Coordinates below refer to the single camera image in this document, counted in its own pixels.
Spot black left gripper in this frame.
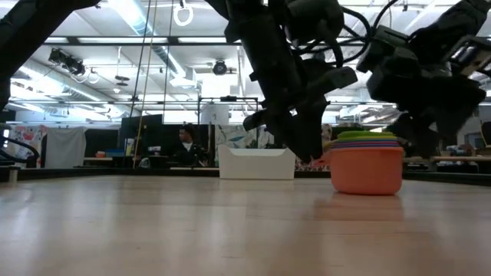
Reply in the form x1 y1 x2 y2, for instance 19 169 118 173
206 0 359 164

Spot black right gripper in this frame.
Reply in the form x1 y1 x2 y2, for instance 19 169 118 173
356 25 487 160

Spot green measuring cup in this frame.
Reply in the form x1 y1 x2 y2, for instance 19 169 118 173
337 130 398 140

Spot blue measuring cup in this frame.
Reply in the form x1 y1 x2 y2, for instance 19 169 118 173
330 143 402 150

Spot orange measuring cup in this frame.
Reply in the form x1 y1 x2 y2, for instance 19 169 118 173
312 146 405 196

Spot white plastic basket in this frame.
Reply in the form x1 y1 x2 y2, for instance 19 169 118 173
217 144 297 180

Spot wooden background table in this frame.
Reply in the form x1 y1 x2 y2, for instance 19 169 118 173
402 155 491 163

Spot round black ceiling fixture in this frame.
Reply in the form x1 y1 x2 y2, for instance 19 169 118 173
212 59 229 77

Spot person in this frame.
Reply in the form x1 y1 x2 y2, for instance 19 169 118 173
173 123 209 167

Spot black partition panel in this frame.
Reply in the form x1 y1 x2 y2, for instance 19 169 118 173
119 113 164 168

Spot black overhead light bar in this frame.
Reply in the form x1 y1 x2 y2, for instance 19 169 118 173
44 35 365 48

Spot black track spotlights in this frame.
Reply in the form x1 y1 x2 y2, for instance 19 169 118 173
48 48 87 77

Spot grey cloth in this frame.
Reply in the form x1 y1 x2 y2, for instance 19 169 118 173
44 126 88 169

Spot floral cloth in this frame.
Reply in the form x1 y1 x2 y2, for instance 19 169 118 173
7 124 49 168

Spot black background rig frame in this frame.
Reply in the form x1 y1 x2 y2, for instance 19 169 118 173
197 95 260 154

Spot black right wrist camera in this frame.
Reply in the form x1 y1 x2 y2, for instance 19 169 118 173
444 35 491 77

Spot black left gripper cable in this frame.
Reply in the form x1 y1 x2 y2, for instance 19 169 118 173
291 6 373 69

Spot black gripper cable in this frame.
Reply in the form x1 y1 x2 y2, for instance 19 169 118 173
372 0 400 32
291 6 373 69

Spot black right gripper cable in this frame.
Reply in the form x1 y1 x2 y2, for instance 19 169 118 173
372 0 400 32

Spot white hanging ring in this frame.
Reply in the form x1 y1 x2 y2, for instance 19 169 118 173
172 0 195 28

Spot tan hanging cord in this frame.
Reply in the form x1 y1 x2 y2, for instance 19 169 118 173
133 0 158 168

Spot black metal table frame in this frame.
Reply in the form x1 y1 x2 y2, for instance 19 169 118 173
0 165 491 188

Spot silver air duct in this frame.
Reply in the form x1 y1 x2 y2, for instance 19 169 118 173
22 57 130 116

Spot black curved cable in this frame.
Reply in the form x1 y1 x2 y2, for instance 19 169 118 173
0 136 41 166

